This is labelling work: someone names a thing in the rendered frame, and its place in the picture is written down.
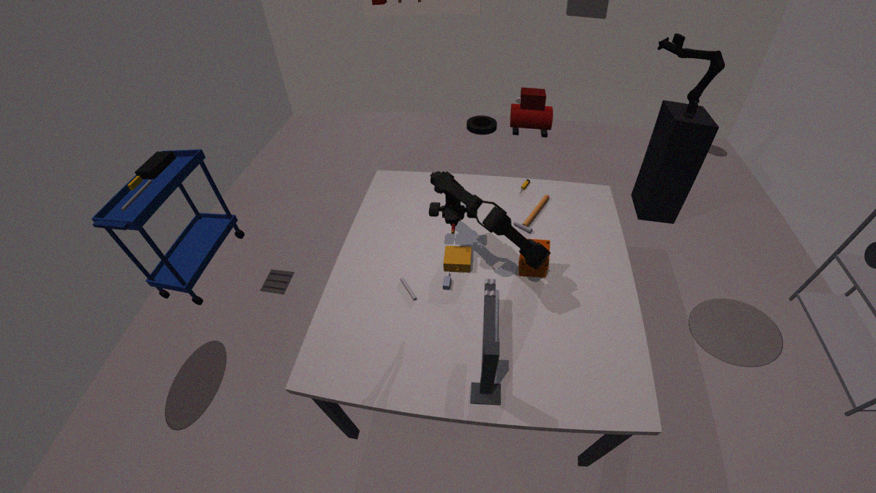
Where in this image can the hammer with wooden handle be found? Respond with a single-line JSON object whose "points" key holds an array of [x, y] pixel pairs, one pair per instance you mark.
{"points": [[533, 215]]}

